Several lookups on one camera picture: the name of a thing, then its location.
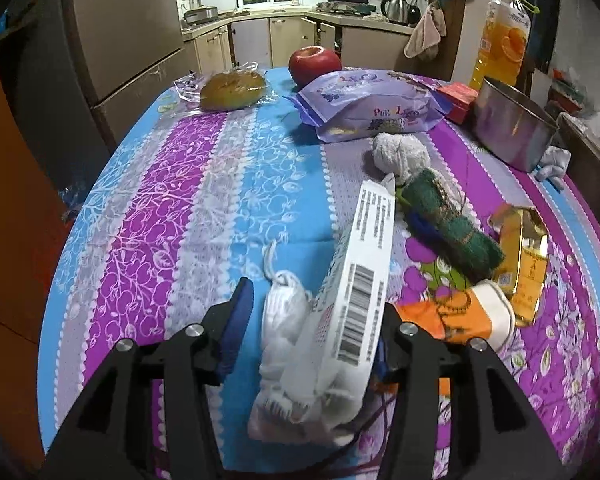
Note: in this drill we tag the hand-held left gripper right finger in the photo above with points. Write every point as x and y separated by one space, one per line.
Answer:
405 355

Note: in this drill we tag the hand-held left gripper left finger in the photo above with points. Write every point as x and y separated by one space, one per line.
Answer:
237 320

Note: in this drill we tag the white face mask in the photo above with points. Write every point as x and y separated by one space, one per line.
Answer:
285 305

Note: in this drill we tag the orange and white packet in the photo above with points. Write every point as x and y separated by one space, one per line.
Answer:
445 315

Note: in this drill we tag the white plastic bag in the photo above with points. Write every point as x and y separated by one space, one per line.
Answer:
360 285

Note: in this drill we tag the green scouring pad roll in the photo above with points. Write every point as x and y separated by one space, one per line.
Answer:
445 220

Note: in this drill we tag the gold foil wrapper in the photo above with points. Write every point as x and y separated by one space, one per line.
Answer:
522 255

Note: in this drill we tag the floral purple blue tablecloth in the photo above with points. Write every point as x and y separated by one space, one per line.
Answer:
180 185

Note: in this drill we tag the white cloth ball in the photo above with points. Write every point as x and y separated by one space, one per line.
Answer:
400 152

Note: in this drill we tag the blue plastic bag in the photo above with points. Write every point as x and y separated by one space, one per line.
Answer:
72 197

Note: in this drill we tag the bread bun in plastic bag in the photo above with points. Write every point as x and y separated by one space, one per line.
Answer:
232 90

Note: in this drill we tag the grey glove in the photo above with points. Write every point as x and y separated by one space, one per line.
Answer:
555 162

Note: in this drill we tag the purple snack packet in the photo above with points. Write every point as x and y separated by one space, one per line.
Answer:
375 105

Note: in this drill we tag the orange wooden cabinet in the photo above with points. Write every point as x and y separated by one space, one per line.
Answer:
10 210

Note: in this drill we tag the wooden side table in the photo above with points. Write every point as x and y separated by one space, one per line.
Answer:
590 180

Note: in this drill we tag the small red box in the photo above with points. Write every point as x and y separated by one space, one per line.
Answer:
457 102

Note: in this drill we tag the red apple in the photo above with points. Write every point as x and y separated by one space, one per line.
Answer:
314 64

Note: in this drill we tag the cream kitchen base cabinets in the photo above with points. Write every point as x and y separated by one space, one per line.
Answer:
280 40

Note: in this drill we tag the white plastic sheet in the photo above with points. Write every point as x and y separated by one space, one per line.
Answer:
597 127

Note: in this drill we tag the grey refrigerator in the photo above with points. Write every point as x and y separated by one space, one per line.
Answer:
125 35

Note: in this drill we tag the steel electric pan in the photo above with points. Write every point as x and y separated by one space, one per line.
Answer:
200 14

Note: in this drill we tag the stacked red green bowls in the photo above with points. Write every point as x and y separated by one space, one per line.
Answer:
565 87

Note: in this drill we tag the hanging pink towel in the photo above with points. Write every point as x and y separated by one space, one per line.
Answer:
426 32

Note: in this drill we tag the orange juice bottle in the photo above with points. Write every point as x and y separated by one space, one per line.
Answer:
505 40

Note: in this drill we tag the steel kettle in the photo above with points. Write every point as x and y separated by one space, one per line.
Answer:
395 9

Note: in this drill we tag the dark window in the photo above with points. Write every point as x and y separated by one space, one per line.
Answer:
545 10

